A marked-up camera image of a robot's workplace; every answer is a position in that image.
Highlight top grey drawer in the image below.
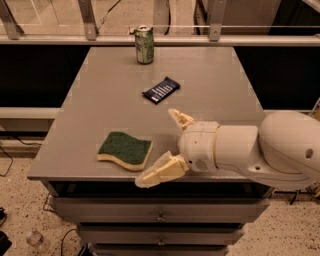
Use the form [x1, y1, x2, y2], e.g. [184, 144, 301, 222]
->
[54, 198, 269, 223]

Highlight grey drawer cabinet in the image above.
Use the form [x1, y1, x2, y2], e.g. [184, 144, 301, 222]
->
[29, 47, 268, 256]

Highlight middle grey drawer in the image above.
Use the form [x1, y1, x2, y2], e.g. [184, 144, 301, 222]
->
[78, 224, 243, 246]

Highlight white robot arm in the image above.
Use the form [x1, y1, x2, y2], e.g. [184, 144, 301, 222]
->
[135, 109, 320, 190]

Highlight black floor cable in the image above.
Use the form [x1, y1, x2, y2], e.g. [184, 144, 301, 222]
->
[0, 134, 43, 178]

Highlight green soda can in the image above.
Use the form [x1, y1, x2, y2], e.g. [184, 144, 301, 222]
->
[135, 25, 154, 64]

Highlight metal window railing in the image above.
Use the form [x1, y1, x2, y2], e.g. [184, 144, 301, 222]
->
[0, 0, 320, 47]

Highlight green and yellow sponge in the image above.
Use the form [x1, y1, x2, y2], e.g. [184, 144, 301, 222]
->
[97, 131, 153, 171]

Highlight grey drawer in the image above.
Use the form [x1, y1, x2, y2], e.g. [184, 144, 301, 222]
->
[54, 198, 269, 223]
[78, 224, 243, 246]

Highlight clear plastic bottle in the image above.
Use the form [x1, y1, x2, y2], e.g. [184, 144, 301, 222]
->
[26, 230, 50, 253]

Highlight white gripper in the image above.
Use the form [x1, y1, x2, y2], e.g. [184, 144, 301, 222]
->
[135, 108, 220, 188]

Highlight dark blue snack packet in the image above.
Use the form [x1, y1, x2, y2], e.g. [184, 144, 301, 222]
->
[142, 77, 181, 104]

